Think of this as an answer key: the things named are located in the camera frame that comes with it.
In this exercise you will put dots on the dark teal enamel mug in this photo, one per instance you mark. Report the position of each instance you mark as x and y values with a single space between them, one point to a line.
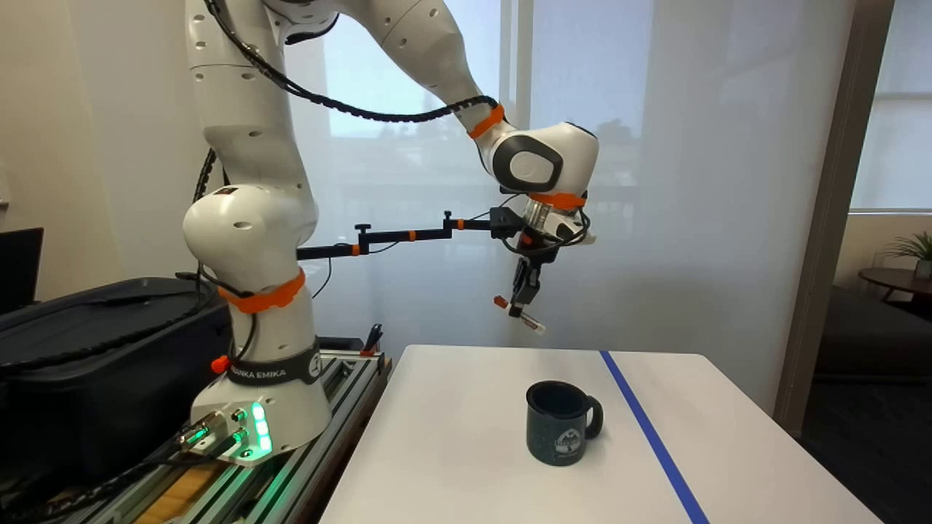
557 423

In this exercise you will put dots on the blue tape line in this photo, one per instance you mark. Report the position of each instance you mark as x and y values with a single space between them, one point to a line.
657 441

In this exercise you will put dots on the black monitor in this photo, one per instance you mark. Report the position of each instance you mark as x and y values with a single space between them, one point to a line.
20 267

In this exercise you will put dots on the green potted plant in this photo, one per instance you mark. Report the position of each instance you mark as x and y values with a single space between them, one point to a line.
922 251

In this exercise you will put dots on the aluminium rail robot base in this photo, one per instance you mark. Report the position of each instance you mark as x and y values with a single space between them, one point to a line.
244 483

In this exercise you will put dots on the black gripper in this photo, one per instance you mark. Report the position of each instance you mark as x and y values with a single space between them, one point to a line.
534 233

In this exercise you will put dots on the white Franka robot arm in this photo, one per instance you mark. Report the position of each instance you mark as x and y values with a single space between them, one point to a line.
264 212

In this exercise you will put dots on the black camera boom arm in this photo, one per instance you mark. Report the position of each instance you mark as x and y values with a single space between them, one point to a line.
397 237

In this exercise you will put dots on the red and white marker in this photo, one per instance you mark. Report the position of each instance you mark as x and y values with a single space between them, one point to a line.
521 314

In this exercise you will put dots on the black fabric case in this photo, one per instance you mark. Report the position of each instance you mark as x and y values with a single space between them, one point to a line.
98 366

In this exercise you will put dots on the dark round side table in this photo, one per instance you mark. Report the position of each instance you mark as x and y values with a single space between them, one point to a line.
899 285

